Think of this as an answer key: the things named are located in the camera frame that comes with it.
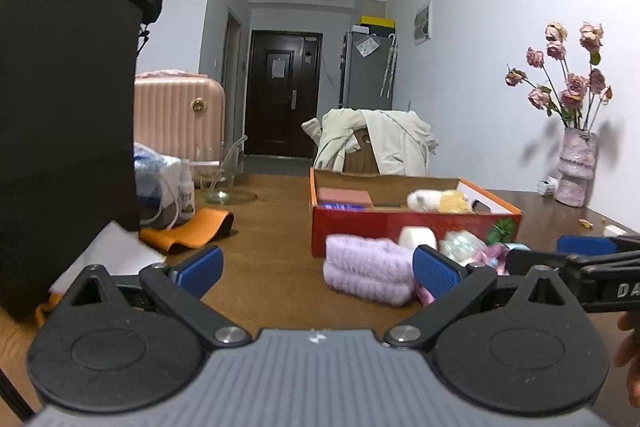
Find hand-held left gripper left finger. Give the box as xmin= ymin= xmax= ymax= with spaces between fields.
xmin=70 ymin=245 xmax=251 ymax=350

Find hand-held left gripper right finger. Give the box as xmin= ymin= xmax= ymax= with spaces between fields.
xmin=384 ymin=245 xmax=568 ymax=350

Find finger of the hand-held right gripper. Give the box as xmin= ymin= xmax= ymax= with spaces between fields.
xmin=557 ymin=235 xmax=640 ymax=254
xmin=506 ymin=249 xmax=583 ymax=275

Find iridescent crinkled pouch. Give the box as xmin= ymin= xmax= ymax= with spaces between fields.
xmin=440 ymin=230 xmax=488 ymax=265

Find white foam cylinder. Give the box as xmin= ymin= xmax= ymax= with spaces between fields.
xmin=398 ymin=225 xmax=438 ymax=253

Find yellow white hamster plush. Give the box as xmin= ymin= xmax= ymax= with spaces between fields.
xmin=406 ymin=189 xmax=473 ymax=214

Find purple fluffy towel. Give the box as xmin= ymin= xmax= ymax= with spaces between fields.
xmin=322 ymin=234 xmax=416 ymax=307

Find red orange cardboard box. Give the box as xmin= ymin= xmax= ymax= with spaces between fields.
xmin=309 ymin=167 xmax=524 ymax=258

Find pink sponge block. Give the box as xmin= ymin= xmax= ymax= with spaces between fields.
xmin=317 ymin=187 xmax=373 ymax=208

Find person's right hand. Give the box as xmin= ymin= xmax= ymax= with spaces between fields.
xmin=614 ymin=312 xmax=640 ymax=403

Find orange curved stand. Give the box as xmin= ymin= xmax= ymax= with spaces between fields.
xmin=139 ymin=208 xmax=235 ymax=254

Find pink textured vase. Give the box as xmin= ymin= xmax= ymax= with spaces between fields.
xmin=556 ymin=127 xmax=599 ymax=208

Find small white spray bottle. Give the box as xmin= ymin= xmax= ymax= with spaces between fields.
xmin=177 ymin=158 xmax=196 ymax=222

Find glass beaker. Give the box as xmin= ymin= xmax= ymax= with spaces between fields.
xmin=194 ymin=136 xmax=248 ymax=206

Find clear plastic bag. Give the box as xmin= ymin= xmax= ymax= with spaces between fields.
xmin=132 ymin=142 xmax=181 ymax=228

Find white paper sheet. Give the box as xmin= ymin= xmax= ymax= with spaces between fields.
xmin=48 ymin=221 xmax=168 ymax=295

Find beige coat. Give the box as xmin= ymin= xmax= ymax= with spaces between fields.
xmin=301 ymin=108 xmax=440 ymax=178

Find wooden chair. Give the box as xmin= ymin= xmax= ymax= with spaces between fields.
xmin=342 ymin=129 xmax=381 ymax=174

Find pink ribbed suitcase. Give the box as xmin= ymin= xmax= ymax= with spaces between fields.
xmin=134 ymin=68 xmax=227 ymax=162

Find dried pink roses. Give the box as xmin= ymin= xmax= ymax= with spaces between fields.
xmin=505 ymin=22 xmax=613 ymax=131

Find dark entrance door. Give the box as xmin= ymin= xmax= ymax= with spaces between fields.
xmin=243 ymin=30 xmax=323 ymax=158

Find grey interior door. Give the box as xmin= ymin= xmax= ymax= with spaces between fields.
xmin=222 ymin=7 xmax=243 ymax=142

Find grey refrigerator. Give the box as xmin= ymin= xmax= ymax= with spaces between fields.
xmin=341 ymin=29 xmax=396 ymax=110

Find folded pale umbrella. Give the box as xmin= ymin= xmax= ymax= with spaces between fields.
xmin=380 ymin=33 xmax=398 ymax=98

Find black paper bag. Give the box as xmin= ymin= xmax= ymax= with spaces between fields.
xmin=0 ymin=0 xmax=146 ymax=323

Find clear plastic sleeve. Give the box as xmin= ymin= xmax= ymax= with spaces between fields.
xmin=356 ymin=34 xmax=381 ymax=56

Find white wall panel box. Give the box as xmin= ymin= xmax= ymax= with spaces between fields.
xmin=414 ymin=0 xmax=432 ymax=46

